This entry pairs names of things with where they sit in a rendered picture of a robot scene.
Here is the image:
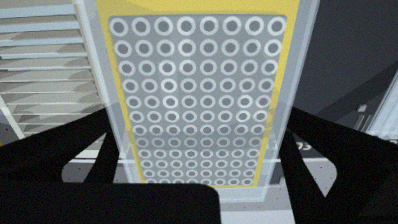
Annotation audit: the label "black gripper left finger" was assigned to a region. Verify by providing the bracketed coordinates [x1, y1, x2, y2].
[0, 107, 120, 183]

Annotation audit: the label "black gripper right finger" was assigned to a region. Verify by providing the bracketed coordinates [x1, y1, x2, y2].
[279, 106, 398, 224]

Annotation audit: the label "white well plate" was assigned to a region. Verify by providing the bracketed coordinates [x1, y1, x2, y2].
[366, 70, 398, 140]

